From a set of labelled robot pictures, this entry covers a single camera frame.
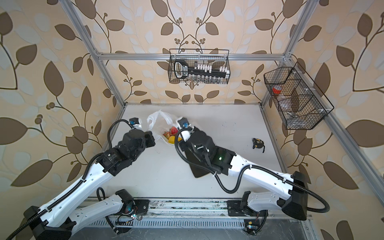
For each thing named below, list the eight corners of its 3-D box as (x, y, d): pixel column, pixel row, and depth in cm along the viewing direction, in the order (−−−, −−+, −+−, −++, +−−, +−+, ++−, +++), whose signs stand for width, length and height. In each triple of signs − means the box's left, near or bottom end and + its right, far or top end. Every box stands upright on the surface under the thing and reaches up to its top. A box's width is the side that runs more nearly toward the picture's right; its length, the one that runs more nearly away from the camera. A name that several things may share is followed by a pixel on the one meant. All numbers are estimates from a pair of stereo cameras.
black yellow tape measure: (252, 151, 96) (254, 149, 94) (252, 139, 101) (253, 137, 99) (263, 152, 95) (265, 151, 93) (262, 141, 101) (263, 139, 99)
